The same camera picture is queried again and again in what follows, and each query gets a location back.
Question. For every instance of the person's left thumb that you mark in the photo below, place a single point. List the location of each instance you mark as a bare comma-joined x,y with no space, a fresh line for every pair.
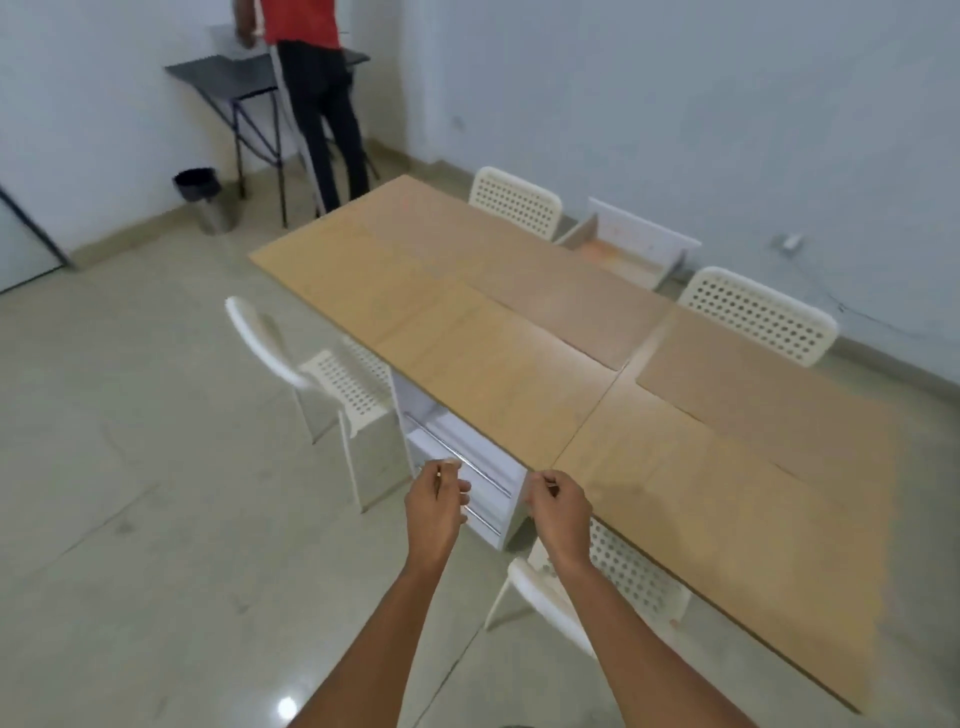
461,501

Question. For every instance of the person's left forearm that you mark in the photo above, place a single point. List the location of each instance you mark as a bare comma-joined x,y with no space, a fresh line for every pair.
375,645

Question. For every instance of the metal drawer rail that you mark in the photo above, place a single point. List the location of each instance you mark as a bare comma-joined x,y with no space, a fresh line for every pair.
465,457
484,520

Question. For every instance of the white door with dark frame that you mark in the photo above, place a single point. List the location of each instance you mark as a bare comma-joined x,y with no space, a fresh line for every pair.
19,251

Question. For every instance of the white perforated plastic chair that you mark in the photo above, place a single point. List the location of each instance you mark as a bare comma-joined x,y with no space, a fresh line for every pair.
630,577
765,315
330,375
517,201

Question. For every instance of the white drawer cabinet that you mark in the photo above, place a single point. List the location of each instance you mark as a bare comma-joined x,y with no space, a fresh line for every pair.
480,450

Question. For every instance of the black folding table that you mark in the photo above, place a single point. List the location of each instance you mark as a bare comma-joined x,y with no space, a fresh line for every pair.
232,75

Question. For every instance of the person's right hand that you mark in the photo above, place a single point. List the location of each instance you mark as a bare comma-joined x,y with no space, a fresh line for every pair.
562,525

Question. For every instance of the steel bin with black liner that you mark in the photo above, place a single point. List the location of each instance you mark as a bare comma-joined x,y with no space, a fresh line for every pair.
206,199

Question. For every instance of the person's left hand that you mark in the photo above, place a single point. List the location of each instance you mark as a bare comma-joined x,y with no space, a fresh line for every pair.
431,521

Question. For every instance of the person's right thumb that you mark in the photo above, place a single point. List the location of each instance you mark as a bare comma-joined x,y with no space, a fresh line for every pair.
529,499

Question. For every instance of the person's right forearm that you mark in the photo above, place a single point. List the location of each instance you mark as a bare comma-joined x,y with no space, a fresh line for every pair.
637,645

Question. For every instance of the wooden drawer with white front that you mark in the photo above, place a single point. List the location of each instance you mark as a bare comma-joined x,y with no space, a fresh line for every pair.
630,247

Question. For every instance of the brown cardboard sheet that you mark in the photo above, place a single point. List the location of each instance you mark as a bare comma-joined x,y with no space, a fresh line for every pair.
495,375
465,240
720,540
772,405

